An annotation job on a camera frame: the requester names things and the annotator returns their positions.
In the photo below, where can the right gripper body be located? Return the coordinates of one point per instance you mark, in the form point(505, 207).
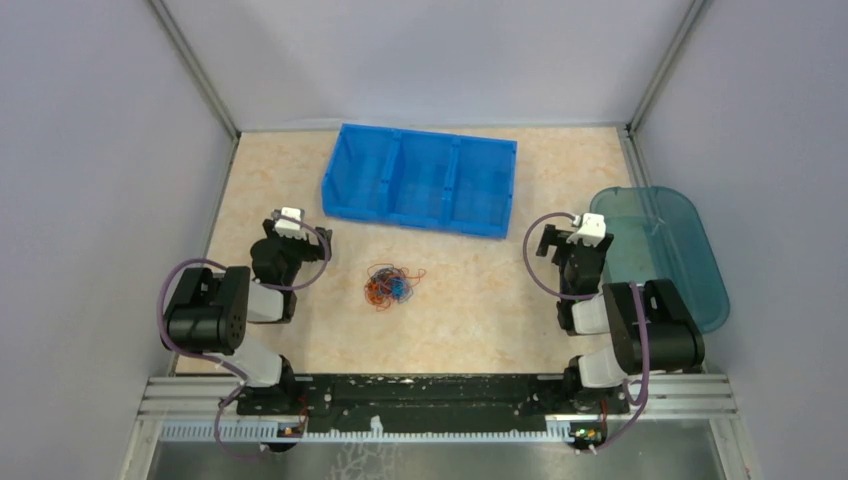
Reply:
point(563, 253)

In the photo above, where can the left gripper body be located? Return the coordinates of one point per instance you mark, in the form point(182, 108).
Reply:
point(296, 251)

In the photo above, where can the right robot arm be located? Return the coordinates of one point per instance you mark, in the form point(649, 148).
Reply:
point(649, 325)

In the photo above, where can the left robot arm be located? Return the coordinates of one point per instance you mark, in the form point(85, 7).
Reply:
point(204, 309)

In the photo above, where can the teal translucent plastic tray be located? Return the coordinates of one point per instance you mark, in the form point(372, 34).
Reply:
point(658, 234)

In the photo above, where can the blue three-compartment plastic bin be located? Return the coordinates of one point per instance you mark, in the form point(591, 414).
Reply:
point(426, 180)

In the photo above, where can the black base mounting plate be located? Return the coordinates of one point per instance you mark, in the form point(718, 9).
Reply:
point(436, 403)

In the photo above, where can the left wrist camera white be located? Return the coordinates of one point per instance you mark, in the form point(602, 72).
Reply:
point(286, 222)

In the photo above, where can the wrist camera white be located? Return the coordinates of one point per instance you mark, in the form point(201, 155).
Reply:
point(590, 229)
point(286, 222)

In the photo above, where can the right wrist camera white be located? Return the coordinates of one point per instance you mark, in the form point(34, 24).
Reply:
point(590, 229)

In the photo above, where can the aluminium frame rail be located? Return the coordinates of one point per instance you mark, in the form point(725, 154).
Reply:
point(670, 396)

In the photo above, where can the white slotted cable duct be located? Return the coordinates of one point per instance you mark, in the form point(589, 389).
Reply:
point(272, 432)

